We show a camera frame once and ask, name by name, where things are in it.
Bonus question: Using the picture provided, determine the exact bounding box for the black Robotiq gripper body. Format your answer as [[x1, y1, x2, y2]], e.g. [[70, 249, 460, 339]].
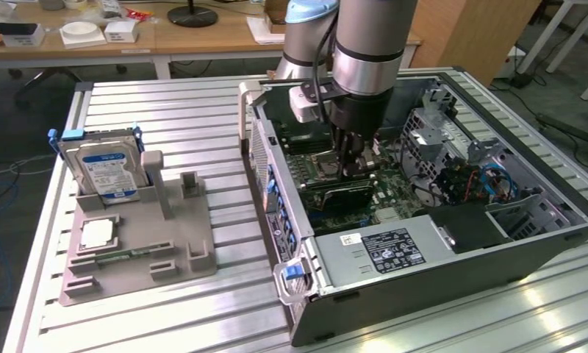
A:
[[327, 88, 395, 139]]

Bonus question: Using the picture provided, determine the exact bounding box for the black graphics card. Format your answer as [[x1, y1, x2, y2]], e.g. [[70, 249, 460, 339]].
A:
[[301, 182, 375, 223]]

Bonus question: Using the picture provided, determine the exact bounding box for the CPU socket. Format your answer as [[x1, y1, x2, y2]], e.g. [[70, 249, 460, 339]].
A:
[[310, 150, 346, 181]]

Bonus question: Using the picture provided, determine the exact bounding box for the black RAM stick with label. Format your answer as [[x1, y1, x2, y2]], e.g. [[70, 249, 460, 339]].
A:
[[301, 176, 377, 189]]

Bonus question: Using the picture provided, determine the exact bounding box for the green motherboard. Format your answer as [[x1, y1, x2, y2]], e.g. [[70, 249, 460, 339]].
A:
[[278, 124, 434, 238]]

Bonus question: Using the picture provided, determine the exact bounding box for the silver chipset heatsink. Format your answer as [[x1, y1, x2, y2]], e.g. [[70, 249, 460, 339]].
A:
[[369, 207, 402, 224]]

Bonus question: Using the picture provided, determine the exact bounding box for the metal disk bay cage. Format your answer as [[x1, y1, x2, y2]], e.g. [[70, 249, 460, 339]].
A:
[[398, 86, 476, 174]]

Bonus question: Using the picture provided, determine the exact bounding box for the grey power supply unit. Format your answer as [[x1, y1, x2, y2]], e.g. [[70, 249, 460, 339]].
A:
[[302, 215, 457, 290]]

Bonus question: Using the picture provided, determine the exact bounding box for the white paper stack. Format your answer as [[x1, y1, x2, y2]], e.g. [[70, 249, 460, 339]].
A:
[[246, 16, 286, 45]]

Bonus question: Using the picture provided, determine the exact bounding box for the wooden cabinet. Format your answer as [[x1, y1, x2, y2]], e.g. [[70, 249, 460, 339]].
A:
[[401, 0, 542, 85]]

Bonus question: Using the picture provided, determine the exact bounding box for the cardboard box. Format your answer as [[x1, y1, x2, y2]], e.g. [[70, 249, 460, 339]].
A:
[[263, 0, 289, 34]]

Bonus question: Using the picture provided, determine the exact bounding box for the open black PC case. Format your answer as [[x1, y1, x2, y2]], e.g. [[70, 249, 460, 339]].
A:
[[238, 69, 588, 349]]

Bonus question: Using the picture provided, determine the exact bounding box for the wooden desk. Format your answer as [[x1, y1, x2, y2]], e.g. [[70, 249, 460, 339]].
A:
[[0, 0, 422, 80]]

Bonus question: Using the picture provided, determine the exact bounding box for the black chair base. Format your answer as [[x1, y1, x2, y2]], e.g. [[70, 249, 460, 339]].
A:
[[6, 64, 130, 110], [533, 106, 588, 140]]

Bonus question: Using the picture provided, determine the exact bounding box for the black round lamp base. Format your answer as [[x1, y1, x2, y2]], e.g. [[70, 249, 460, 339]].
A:
[[167, 0, 219, 27]]

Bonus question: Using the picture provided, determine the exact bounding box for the hard disk in blue caddy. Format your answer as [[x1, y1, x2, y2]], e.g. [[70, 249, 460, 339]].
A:
[[46, 126, 150, 207]]

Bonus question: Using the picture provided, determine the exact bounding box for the grey parts rack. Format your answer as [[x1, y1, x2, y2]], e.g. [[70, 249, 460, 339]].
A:
[[57, 149, 219, 308]]

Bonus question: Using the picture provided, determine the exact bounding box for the green RAM stick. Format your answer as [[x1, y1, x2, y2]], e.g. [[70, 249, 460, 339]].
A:
[[94, 248, 150, 264]]

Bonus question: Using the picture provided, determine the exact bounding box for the white labelled box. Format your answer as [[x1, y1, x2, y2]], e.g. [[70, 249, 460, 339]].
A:
[[102, 20, 141, 43]]

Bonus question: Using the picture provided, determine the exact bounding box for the silver CPU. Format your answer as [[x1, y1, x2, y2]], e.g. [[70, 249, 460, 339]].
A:
[[77, 220, 115, 249]]

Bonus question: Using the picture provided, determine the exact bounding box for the white round part on base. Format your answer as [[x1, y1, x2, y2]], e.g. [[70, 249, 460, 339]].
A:
[[58, 21, 107, 49]]

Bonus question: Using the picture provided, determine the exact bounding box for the white box with black lid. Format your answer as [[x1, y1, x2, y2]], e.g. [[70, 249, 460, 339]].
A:
[[0, 22, 46, 48]]

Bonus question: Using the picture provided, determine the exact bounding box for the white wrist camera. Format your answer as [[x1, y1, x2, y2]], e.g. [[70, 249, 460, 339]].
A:
[[287, 86, 331, 124]]

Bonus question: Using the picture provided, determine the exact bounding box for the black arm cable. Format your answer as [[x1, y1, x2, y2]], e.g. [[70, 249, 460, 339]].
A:
[[310, 14, 338, 122]]

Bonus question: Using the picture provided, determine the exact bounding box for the blue wire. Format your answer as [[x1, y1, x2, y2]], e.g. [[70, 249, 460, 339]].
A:
[[478, 163, 520, 202]]

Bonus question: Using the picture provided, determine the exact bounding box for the metal disk bay bracket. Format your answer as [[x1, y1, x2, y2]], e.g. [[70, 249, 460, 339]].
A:
[[484, 190, 572, 242]]

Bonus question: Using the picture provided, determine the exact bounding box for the white table frame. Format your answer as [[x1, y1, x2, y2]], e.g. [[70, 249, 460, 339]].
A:
[[516, 0, 588, 100]]

